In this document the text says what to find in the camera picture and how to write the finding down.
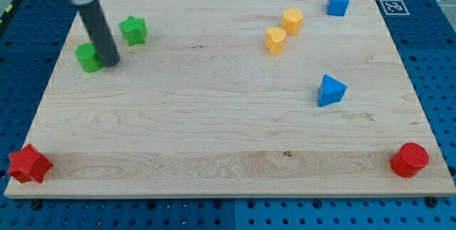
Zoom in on green cylinder block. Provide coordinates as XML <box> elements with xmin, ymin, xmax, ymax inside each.
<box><xmin>75</xmin><ymin>43</ymin><xmax>102</xmax><ymax>73</ymax></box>

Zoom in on red cylinder block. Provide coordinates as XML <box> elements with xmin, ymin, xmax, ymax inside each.
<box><xmin>390</xmin><ymin>142</ymin><xmax>430</xmax><ymax>178</ymax></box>

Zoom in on green star block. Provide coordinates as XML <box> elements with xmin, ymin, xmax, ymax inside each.
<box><xmin>118</xmin><ymin>16</ymin><xmax>147</xmax><ymax>46</ymax></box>

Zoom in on light wooden board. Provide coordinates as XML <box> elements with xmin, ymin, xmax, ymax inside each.
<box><xmin>5</xmin><ymin>0</ymin><xmax>455</xmax><ymax>199</ymax></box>

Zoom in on yellow heart block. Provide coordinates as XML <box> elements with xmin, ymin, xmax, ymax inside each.
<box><xmin>264</xmin><ymin>27</ymin><xmax>286</xmax><ymax>56</ymax></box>

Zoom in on yellow hexagon block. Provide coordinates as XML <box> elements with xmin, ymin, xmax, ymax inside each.
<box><xmin>281</xmin><ymin>8</ymin><xmax>304</xmax><ymax>36</ymax></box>

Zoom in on white fiducial marker tag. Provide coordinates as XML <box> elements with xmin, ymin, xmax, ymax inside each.
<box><xmin>379</xmin><ymin>0</ymin><xmax>410</xmax><ymax>16</ymax></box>

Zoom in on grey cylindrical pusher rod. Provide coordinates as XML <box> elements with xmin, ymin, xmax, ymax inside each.
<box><xmin>78</xmin><ymin>0</ymin><xmax>120</xmax><ymax>66</ymax></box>

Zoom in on red star block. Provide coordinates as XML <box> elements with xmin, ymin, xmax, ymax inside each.
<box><xmin>8</xmin><ymin>143</ymin><xmax>53</xmax><ymax>184</ymax></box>

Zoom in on blue cube block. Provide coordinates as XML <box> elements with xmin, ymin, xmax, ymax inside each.
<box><xmin>326</xmin><ymin>0</ymin><xmax>350</xmax><ymax>16</ymax></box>

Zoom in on blue triangle block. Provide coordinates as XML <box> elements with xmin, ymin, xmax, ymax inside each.
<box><xmin>317</xmin><ymin>75</ymin><xmax>347</xmax><ymax>107</ymax></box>

